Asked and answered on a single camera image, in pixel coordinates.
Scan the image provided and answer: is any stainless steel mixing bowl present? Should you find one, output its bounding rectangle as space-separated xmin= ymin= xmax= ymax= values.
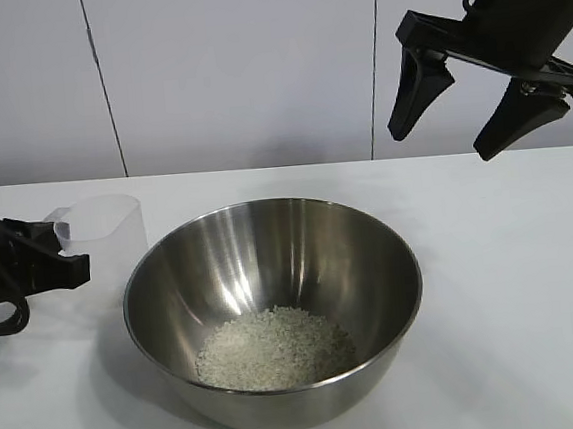
xmin=114 ymin=185 xmax=435 ymax=429

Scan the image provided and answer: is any clear plastic measuring cup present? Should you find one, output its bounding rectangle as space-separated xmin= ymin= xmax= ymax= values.
xmin=41 ymin=191 xmax=153 ymax=316

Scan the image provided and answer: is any white uncooked rice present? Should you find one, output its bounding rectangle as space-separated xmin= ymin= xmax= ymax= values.
xmin=190 ymin=297 xmax=360 ymax=397

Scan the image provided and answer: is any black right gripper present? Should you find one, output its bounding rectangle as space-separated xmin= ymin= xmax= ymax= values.
xmin=376 ymin=0 xmax=573 ymax=170

